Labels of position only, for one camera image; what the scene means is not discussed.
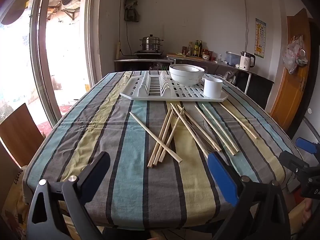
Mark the wooden cutting board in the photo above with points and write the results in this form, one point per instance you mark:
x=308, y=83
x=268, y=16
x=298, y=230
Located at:
x=183, y=57

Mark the white utensil cup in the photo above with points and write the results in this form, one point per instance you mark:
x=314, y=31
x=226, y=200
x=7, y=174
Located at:
x=212, y=87

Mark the wooden chopstick four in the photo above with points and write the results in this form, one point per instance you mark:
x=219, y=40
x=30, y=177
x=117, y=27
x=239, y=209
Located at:
x=163, y=153

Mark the hanging green cloth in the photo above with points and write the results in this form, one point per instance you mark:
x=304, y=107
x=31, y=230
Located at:
x=131, y=13

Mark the metal fork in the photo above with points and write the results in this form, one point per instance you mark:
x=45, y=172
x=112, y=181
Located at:
x=200, y=132

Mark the wooden chopstick one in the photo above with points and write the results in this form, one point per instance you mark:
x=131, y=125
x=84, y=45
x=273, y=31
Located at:
x=172, y=153

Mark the giraffe wall poster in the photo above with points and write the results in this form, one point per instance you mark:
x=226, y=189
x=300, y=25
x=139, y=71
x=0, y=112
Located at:
x=260, y=38

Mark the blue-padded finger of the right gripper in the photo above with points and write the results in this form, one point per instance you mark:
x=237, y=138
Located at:
x=307, y=146

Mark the wooden chopstick five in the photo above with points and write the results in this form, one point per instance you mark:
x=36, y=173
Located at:
x=197, y=140

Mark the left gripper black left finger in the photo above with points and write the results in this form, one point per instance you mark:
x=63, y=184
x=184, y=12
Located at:
x=45, y=219

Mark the striped tablecloth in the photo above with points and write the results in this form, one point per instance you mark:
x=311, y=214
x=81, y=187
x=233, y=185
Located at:
x=159, y=176

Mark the clear plastic container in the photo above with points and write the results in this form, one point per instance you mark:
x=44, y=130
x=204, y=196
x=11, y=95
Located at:
x=232, y=59

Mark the white plastic dish rack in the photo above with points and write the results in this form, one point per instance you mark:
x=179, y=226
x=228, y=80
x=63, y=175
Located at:
x=161, y=87

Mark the wooden chair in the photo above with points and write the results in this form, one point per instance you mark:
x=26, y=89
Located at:
x=21, y=136

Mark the green sauce bottle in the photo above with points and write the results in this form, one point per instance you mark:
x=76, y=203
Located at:
x=196, y=48

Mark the wooden chopstick eight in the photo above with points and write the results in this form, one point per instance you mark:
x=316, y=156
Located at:
x=222, y=129

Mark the wooden door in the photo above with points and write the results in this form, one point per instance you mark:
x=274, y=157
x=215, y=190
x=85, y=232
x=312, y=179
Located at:
x=291, y=89

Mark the small white inner bowl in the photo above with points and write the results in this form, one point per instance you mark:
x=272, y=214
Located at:
x=183, y=67

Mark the wooden chopstick seven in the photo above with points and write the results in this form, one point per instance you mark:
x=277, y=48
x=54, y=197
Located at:
x=230, y=148

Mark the dark sauce bottle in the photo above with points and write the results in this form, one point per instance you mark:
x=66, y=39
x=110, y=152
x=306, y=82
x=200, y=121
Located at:
x=200, y=49

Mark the wooden chopstick six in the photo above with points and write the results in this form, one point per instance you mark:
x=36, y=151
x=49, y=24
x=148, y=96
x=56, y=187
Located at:
x=218, y=149

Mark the plastic bags on door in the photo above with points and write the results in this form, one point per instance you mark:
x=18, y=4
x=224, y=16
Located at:
x=295, y=55

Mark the wooden chopstick three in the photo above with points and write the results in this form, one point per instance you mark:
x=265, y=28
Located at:
x=164, y=135

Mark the power strip on wall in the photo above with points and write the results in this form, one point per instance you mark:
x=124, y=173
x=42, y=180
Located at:
x=118, y=50

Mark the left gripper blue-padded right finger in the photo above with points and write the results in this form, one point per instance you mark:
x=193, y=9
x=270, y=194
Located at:
x=259, y=210

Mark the stainless steel steamer pot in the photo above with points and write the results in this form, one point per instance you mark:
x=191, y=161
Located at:
x=151, y=43

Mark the white electric kettle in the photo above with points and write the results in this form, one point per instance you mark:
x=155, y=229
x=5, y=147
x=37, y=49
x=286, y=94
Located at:
x=247, y=61

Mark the metal kitchen shelf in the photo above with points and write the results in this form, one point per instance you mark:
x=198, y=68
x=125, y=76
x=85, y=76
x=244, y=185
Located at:
x=246, y=81

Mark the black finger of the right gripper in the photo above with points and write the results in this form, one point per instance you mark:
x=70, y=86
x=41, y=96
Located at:
x=293, y=163

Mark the wooden chopstick nine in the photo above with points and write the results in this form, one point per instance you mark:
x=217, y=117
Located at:
x=239, y=121

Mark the induction cooktop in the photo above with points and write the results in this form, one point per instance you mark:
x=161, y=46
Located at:
x=148, y=53

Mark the large white bowl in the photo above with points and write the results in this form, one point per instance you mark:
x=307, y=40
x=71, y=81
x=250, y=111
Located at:
x=187, y=78

